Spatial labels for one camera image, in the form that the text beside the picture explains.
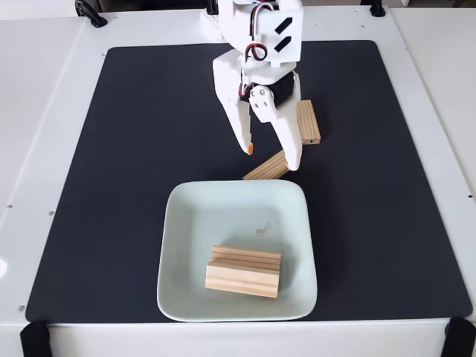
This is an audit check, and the grooved wooden block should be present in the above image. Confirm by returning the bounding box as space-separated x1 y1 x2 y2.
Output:
296 99 321 146
205 260 280 299
210 245 282 274
242 150 289 181

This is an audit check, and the pale green square plate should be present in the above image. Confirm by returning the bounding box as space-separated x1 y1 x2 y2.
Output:
155 179 319 323

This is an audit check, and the black rubber mat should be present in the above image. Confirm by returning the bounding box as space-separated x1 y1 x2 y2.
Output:
25 39 473 324

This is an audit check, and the red white black servo cable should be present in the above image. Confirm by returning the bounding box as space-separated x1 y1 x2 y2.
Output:
237 0 280 101

